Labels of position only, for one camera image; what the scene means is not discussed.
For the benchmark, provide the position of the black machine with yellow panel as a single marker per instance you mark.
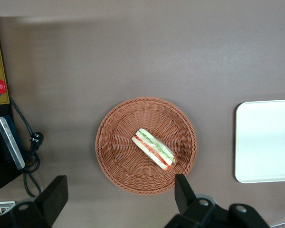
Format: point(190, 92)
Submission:
point(0, 59)

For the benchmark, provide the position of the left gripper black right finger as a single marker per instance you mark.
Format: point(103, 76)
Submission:
point(185, 197)

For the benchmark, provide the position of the round brown wicker basket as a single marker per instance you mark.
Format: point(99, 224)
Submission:
point(123, 166)

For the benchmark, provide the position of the cream plastic tray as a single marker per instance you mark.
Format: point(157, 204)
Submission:
point(266, 142)

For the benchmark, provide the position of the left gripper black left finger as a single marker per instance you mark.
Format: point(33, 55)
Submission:
point(53, 197)

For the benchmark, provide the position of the sandwich with lettuce tomato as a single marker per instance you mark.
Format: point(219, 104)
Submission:
point(152, 148)

